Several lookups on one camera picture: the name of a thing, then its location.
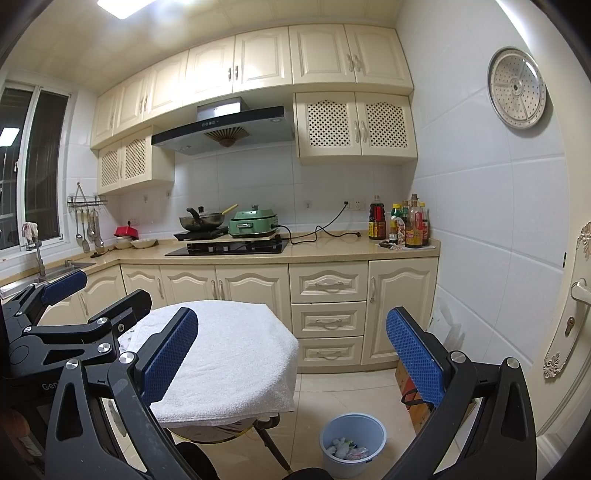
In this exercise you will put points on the cardboard box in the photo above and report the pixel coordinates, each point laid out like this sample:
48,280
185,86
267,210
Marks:
411,397

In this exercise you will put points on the metal table frame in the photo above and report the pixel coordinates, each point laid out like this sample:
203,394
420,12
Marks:
268,438

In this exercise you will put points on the black range hood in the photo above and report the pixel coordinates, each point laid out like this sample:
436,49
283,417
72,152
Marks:
221,129

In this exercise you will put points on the red lidded bowl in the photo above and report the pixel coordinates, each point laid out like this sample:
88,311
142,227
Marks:
127,230

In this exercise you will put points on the cream upper cabinets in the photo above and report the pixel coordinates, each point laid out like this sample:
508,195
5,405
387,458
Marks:
323,55

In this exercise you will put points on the wall socket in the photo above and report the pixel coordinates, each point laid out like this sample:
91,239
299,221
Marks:
357,203

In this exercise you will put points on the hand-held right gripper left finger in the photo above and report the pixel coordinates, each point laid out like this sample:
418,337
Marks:
168,355

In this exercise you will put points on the ceiling light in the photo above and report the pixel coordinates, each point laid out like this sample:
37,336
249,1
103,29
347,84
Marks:
124,8

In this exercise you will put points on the black wok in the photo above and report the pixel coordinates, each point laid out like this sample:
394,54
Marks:
203,220

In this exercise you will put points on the window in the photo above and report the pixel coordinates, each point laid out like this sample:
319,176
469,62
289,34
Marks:
41,170

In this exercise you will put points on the light blue trash bin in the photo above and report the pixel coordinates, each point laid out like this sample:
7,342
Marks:
353,443

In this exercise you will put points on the green electric pot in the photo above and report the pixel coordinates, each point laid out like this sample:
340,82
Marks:
254,224

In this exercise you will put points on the black gas stove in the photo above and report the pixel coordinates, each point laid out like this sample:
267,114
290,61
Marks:
231,249

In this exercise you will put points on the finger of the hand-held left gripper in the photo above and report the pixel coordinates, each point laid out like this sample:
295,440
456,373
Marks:
64,284
124,307

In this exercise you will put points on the metal utensil rack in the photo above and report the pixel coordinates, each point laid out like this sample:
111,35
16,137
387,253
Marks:
87,199

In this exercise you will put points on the hanging metal spatula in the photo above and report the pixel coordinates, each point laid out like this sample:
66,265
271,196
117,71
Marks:
81,235

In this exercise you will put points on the cream door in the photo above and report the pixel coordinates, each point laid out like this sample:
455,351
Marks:
570,369

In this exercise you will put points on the pink cloth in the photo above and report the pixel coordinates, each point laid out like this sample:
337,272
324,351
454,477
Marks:
31,230

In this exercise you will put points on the black induction cooker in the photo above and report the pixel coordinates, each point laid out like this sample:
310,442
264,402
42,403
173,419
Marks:
198,234

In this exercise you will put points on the hanging metal ladle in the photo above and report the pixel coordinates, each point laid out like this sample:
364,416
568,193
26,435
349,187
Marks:
97,233

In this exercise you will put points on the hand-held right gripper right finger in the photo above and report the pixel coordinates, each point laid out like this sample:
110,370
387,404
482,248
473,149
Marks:
415,355

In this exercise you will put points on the metal sink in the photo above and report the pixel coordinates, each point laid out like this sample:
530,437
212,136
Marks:
69,270

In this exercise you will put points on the cream cabinets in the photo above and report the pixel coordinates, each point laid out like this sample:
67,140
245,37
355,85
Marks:
328,318
323,55

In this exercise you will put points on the white towel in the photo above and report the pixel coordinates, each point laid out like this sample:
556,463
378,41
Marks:
231,350

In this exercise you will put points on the metal faucet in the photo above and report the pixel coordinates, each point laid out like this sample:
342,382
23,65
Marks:
39,258

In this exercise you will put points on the yellow cap sauce bottle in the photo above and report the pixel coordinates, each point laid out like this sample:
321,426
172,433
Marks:
396,226

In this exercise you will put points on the white shallow bowl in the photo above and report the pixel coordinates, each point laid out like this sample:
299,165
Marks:
144,243

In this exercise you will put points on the round metal steamer plate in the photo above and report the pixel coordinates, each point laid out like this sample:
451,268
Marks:
518,87

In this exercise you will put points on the cream lower cabinets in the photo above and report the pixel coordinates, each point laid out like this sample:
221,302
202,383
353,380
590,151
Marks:
328,318

